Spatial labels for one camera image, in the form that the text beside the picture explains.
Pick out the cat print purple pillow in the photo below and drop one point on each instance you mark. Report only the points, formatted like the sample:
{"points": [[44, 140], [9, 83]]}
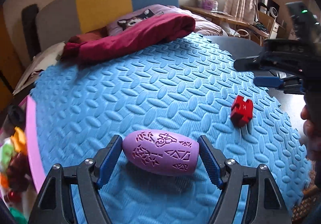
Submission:
{"points": [[131, 19]]}

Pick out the red puzzle block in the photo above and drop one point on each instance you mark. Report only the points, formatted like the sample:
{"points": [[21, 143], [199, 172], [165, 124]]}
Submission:
{"points": [[241, 111]]}

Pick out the blue foam puzzle mat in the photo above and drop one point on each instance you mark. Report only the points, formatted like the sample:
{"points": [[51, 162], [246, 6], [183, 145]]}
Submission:
{"points": [[187, 86]]}

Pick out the orange plastic clip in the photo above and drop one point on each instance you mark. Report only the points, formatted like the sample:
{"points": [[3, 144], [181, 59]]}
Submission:
{"points": [[19, 142]]}

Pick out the grey yellow blue headboard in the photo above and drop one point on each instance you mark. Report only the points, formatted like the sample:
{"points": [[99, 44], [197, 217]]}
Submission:
{"points": [[62, 19]]}

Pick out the brown massage brush yellow pegs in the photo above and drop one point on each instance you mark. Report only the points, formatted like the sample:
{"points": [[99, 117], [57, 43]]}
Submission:
{"points": [[18, 173]]}

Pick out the red cylindrical can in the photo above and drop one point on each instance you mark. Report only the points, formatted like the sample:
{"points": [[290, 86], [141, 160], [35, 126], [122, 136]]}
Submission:
{"points": [[12, 197]]}

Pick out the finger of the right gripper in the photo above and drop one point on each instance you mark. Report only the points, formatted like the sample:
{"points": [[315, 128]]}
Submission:
{"points": [[289, 85], [252, 63]]}

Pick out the white green round toy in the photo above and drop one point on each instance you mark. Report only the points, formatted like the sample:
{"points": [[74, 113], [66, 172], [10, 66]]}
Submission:
{"points": [[7, 152]]}

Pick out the clear jar black lid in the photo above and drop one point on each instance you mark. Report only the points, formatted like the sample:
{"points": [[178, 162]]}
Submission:
{"points": [[16, 116]]}

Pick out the wooden side desk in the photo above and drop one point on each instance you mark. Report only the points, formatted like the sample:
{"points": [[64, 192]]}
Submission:
{"points": [[224, 18]]}

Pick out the pink box on desk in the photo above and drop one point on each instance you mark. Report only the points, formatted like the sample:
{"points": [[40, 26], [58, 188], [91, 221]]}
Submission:
{"points": [[210, 5]]}

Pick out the orange building block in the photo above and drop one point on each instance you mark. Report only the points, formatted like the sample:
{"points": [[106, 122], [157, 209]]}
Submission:
{"points": [[4, 181]]}

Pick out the person right hand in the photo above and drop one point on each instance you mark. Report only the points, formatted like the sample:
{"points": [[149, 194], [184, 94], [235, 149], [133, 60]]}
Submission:
{"points": [[313, 135]]}

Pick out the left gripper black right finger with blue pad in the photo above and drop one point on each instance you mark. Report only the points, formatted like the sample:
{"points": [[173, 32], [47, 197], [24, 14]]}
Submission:
{"points": [[264, 203]]}

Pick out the green tape dispenser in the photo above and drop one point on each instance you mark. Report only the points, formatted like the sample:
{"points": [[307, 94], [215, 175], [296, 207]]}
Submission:
{"points": [[18, 216]]}

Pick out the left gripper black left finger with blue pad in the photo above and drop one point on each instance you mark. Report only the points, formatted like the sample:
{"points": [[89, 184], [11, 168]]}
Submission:
{"points": [[54, 203]]}

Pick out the pink rimmed white tray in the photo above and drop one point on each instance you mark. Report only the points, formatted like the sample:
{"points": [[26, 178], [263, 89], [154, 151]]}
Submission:
{"points": [[28, 105]]}

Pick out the lilac patterned oval toy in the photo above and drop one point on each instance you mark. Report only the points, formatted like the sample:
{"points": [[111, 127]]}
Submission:
{"points": [[161, 152]]}

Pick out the crimson blanket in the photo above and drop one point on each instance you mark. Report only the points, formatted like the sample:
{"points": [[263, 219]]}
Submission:
{"points": [[162, 28]]}

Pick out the black rolled mat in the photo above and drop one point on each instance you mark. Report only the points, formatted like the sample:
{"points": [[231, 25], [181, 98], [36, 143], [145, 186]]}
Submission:
{"points": [[28, 16]]}

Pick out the beige canvas bag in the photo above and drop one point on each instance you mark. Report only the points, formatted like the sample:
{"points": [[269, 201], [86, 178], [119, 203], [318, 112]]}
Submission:
{"points": [[40, 63]]}

